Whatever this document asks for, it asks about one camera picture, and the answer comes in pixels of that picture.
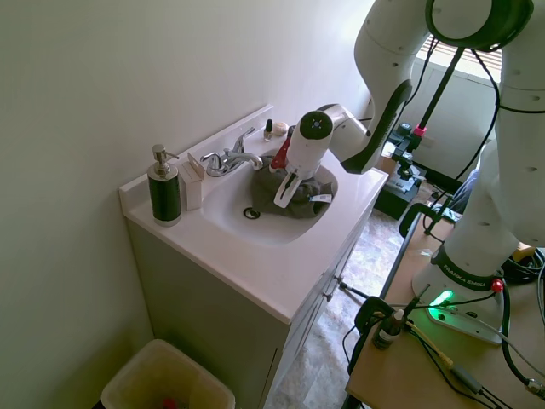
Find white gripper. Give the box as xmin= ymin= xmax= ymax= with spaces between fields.
xmin=272 ymin=168 xmax=308 ymax=210

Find grey towel with tag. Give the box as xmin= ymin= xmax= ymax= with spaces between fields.
xmin=249 ymin=154 xmax=336 ymax=220

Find chrome sink faucet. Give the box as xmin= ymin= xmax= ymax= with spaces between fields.
xmin=198 ymin=126 xmax=265 ymax=179

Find white sink countertop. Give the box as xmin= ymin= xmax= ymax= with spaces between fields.
xmin=118 ymin=104 xmax=390 ymax=324

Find small white cardboard box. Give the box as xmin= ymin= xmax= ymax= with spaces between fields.
xmin=178 ymin=153 xmax=205 ymax=212

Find brown cardboard box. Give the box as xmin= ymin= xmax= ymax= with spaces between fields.
xmin=378 ymin=153 xmax=399 ymax=176

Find black equipment case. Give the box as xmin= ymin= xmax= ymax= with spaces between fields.
xmin=373 ymin=169 xmax=428 ymax=222

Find black tripod leg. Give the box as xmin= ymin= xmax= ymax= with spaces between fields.
xmin=339 ymin=280 xmax=372 ymax=301

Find black C-clamp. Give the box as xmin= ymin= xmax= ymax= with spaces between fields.
xmin=347 ymin=296 xmax=401 ymax=376
xmin=397 ymin=202 xmax=449 ymax=240

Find black chrome soap dispenser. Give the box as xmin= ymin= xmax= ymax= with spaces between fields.
xmin=146 ymin=143 xmax=183 ymax=228

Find grey vanity cabinet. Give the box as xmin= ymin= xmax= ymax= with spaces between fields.
xmin=124 ymin=211 xmax=372 ymax=409

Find dark dropper bottle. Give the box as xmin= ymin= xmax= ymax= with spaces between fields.
xmin=372 ymin=309 xmax=407 ymax=351

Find light wooden table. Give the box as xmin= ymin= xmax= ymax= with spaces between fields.
xmin=344 ymin=210 xmax=545 ymax=409

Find beige trash bin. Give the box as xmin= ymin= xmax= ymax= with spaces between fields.
xmin=100 ymin=338 xmax=237 ymax=409

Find wooden window blinds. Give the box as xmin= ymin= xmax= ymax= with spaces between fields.
xmin=419 ymin=36 xmax=506 ymax=86

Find black camera stand pole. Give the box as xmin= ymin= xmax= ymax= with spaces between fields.
xmin=390 ymin=44 xmax=468 ymax=182

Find yellow cable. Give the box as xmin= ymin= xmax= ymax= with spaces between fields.
xmin=404 ymin=321 xmax=455 ymax=368

